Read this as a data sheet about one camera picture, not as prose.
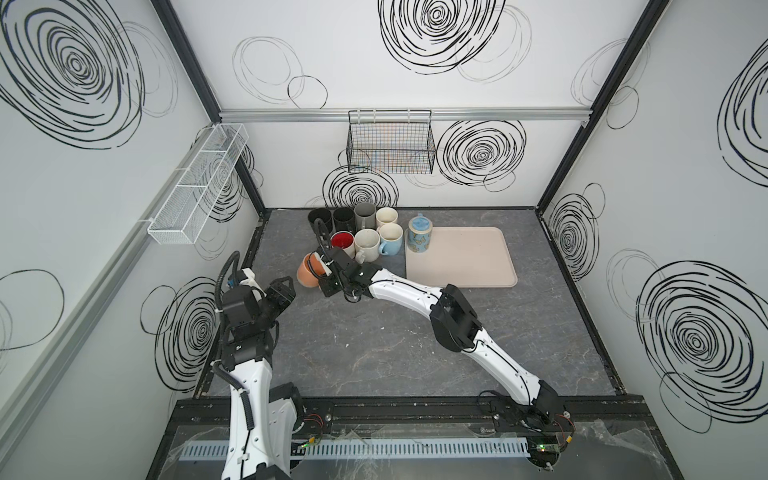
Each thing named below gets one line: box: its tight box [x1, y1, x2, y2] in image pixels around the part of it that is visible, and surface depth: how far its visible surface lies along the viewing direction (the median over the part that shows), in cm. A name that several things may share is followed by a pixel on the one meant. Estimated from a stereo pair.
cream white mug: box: [330, 230, 355, 259], surface depth 103 cm
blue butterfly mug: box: [407, 213, 433, 253], surface depth 103 cm
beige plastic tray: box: [405, 226, 518, 289], surface depth 107 cm
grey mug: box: [354, 202, 377, 232], surface depth 107 cm
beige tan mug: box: [354, 228, 381, 265], surface depth 103 cm
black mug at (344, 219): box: [333, 207, 355, 232], surface depth 108 cm
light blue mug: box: [377, 223, 404, 256], surface depth 104 cm
